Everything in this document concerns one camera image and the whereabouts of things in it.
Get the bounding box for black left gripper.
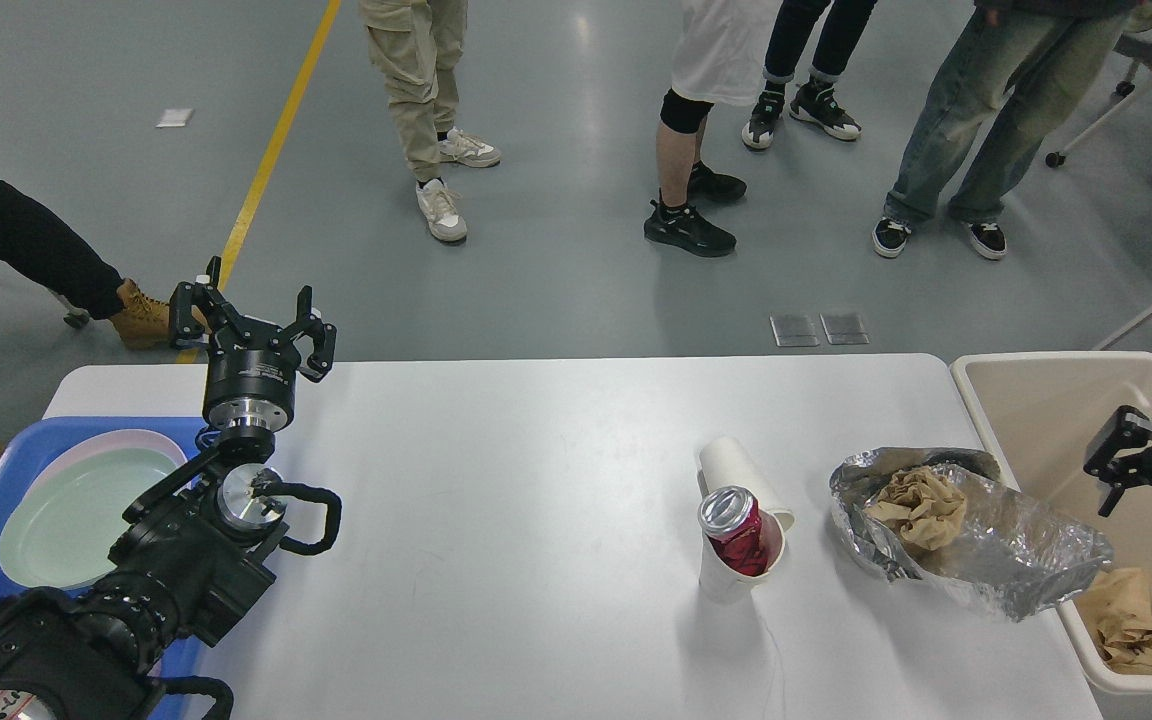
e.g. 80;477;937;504
168;256;338;432

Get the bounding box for crushed red soda can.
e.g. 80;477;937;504
698;486;771;577

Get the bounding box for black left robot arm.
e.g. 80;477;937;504
0;258;342;719

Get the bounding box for pink plate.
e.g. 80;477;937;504
37;429;185;480

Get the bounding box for white paper scrap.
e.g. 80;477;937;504
156;108;195;129

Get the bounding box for white paper cup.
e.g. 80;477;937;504
699;435;796;530
698;510;786;602

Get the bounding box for beige plastic bin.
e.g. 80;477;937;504
950;351;1152;698

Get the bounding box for blue plastic tray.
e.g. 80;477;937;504
0;416;234;719

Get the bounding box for metal floor socket plate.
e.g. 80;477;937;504
770;313;870;348

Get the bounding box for seated person tan boots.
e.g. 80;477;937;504
0;179;172;457

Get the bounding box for person in black trousers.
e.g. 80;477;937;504
741;0;879;152

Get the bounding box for green plate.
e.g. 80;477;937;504
0;448;179;591

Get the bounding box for person in beige trousers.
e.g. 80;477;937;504
358;1;500;243

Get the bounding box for brown paper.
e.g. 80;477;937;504
864;465;967;553
1074;568;1152;676

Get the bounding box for clear plastic wrapper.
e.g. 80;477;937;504
829;447;1114;621

